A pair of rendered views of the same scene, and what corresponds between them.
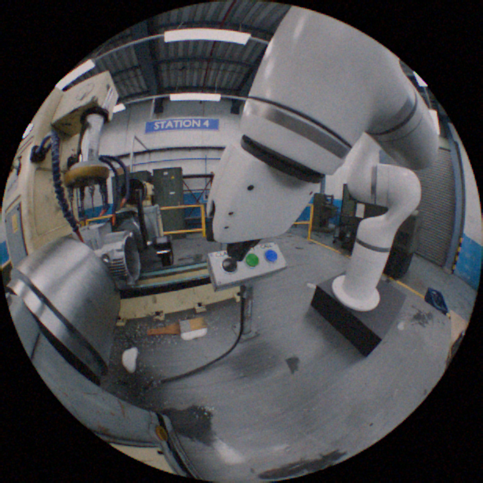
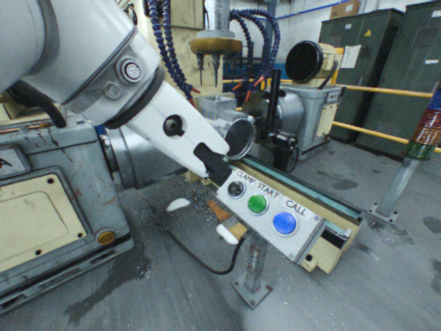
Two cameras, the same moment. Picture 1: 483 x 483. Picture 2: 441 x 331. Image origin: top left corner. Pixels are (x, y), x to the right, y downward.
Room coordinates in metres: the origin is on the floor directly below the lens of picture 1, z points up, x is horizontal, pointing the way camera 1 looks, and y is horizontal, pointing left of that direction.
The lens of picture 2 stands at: (0.16, -0.22, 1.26)
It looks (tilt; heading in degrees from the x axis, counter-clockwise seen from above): 29 degrees down; 78
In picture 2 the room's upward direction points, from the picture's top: straight up
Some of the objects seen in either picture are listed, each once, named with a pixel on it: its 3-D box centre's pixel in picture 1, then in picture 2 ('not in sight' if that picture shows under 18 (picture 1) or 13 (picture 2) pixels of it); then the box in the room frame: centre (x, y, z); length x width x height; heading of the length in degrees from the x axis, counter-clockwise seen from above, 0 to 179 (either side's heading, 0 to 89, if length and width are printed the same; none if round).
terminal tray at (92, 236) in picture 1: (92, 237); (216, 108); (0.30, 0.51, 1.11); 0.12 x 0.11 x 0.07; 116
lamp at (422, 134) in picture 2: not in sight; (427, 133); (0.82, 0.11, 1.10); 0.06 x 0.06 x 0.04
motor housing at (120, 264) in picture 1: (108, 260); (222, 132); (0.32, 0.47, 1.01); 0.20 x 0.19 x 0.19; 116
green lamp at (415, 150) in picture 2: not in sight; (419, 148); (0.82, 0.11, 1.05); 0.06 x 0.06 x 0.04
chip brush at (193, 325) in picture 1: (176, 328); (224, 217); (0.27, 0.21, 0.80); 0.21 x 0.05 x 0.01; 114
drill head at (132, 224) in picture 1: (130, 232); (274, 115); (0.62, 0.62, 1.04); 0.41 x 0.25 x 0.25; 26
